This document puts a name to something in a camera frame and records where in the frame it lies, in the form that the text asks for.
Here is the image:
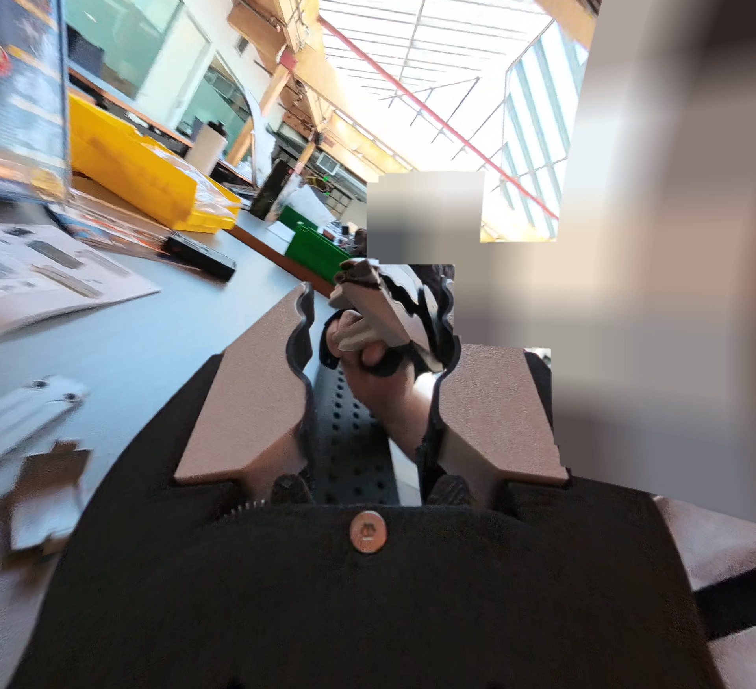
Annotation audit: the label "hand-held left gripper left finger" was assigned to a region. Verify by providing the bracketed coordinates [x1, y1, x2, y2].
[174, 281, 317, 503]

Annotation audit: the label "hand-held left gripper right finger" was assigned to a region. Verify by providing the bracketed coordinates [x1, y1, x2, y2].
[416, 278, 571, 503]

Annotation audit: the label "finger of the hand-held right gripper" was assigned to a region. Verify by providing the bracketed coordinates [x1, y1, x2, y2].
[328, 284, 415, 348]
[377, 265, 445, 373]

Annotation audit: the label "grey desk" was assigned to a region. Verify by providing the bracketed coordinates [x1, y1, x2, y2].
[0, 193, 355, 643]

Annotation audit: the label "person's right hand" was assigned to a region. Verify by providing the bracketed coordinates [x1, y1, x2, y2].
[324, 310, 415, 379]

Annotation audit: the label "green storage bin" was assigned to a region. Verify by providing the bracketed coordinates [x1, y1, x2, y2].
[285, 225, 355, 286]
[276, 204, 322, 235]

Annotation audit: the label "black perforated pad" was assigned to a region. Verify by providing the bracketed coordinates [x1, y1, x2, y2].
[313, 370, 398, 505]

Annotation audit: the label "black battery box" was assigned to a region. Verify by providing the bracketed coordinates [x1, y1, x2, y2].
[162, 233, 237, 283]

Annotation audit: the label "black carton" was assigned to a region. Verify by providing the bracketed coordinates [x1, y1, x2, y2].
[251, 160, 294, 221]

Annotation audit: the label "clear plastic bags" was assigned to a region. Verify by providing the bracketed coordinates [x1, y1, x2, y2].
[171, 160, 240, 220]

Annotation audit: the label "printed sheet on stand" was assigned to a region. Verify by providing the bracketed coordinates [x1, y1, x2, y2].
[245, 87, 278, 188]

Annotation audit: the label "long grey toy panel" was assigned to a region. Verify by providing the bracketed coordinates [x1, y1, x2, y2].
[0, 375, 91, 456]

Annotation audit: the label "small colourful leaflet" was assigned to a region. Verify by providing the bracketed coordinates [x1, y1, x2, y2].
[50, 193, 178, 261]

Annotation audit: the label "white instruction booklet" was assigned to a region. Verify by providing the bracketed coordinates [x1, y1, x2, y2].
[0, 222, 161, 338]

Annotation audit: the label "white bottle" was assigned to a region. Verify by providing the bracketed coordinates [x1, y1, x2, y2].
[186, 121, 229, 177]

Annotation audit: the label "person's torso in light shirt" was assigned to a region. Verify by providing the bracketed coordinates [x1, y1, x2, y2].
[652, 494, 756, 689]

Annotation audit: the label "yellow storage bin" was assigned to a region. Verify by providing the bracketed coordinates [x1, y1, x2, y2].
[68, 92, 243, 235]

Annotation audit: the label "blue toy robot box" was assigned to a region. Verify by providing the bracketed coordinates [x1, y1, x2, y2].
[0, 0, 73, 206]

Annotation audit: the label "black lanyard strap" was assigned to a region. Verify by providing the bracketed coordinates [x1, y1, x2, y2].
[694, 577, 756, 641]

